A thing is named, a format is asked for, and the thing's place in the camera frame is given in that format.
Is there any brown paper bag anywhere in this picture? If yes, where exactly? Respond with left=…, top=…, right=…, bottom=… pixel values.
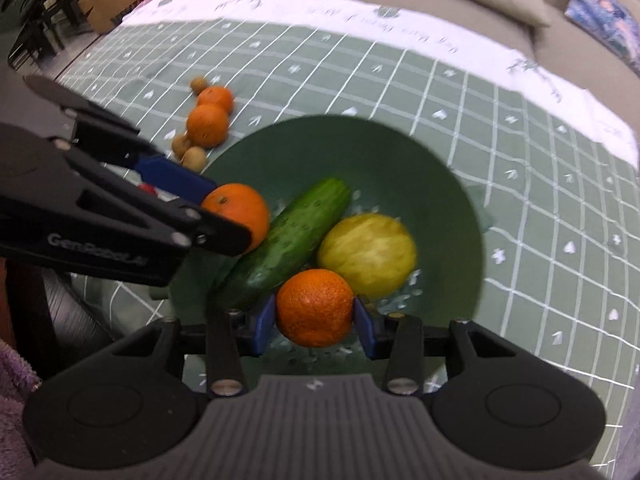
left=77, top=0, right=153, bottom=35

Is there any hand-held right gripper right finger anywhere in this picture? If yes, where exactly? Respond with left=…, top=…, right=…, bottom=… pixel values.
left=352, top=296, right=488, bottom=397

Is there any purple fluffy cloth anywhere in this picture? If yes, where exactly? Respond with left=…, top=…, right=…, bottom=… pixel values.
left=0, top=340, right=43, bottom=480

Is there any green grid tablecloth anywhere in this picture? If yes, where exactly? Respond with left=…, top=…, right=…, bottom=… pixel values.
left=50, top=0, right=640, bottom=480

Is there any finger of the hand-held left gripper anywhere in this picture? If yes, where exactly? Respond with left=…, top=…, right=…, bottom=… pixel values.
left=64, top=149, right=252, bottom=258
left=24, top=76, right=218, bottom=206

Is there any orange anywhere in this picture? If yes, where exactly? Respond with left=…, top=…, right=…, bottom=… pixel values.
left=186, top=104, right=231, bottom=149
left=201, top=183, right=271, bottom=255
left=276, top=269, right=355, bottom=348
left=198, top=86, right=235, bottom=113

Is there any yellow-green guava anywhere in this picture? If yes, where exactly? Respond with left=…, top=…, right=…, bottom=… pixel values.
left=316, top=213, right=418, bottom=298

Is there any dark wooden chair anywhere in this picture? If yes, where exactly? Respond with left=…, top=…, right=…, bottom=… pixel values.
left=0, top=0, right=81, bottom=68

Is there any green bowl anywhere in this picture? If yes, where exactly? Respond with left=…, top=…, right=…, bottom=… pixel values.
left=167, top=115, right=497, bottom=378

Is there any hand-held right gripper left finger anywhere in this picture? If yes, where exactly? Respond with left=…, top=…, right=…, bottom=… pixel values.
left=145, top=294, right=278, bottom=398

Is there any blue printed pillow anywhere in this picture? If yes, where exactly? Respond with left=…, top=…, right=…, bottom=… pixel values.
left=564, top=0, right=640, bottom=63

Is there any green cucumber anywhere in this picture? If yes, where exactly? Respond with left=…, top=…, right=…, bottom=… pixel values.
left=215, top=177, right=352, bottom=311

